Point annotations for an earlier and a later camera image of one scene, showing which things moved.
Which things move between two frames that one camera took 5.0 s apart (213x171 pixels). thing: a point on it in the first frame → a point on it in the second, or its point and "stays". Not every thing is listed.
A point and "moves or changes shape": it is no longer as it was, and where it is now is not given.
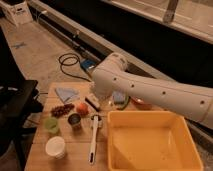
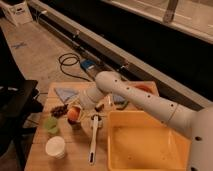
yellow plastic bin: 150,140 stays
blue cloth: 68,94 stays
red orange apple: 82,108 moves or changes shape
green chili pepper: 127,102 stays
